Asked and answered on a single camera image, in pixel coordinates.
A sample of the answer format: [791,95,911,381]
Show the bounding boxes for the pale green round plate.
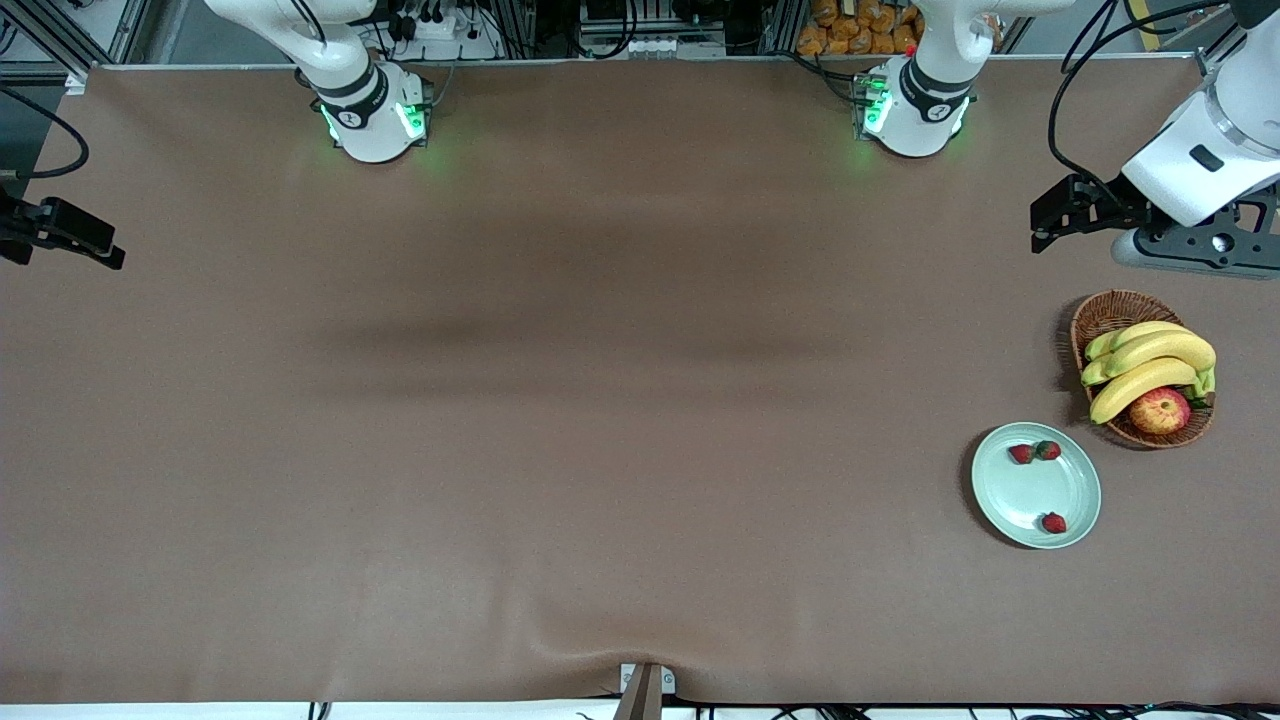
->
[971,421,1102,550]

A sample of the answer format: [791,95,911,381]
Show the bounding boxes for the brown wicker basket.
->
[1070,290,1216,450]

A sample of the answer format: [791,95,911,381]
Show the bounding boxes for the yellow banana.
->
[1089,357,1199,425]
[1085,321,1191,362]
[1081,331,1218,387]

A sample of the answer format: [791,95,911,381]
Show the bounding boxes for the red yellow apple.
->
[1129,388,1192,435]

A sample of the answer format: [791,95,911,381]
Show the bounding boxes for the orange bread rolls pile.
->
[797,0,926,57]

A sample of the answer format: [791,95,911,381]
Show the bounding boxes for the white power strip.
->
[388,5,496,49]

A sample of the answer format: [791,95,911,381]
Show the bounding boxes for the brown table mat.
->
[0,55,1280,706]

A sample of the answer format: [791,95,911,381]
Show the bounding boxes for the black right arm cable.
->
[0,85,91,181]

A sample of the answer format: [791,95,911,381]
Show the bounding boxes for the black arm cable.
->
[1047,0,1236,196]
[0,85,91,181]

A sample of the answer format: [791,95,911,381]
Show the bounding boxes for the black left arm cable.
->
[1047,0,1236,196]

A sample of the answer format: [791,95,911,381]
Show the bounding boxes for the aluminium frame strut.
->
[10,0,91,81]
[1195,35,1241,81]

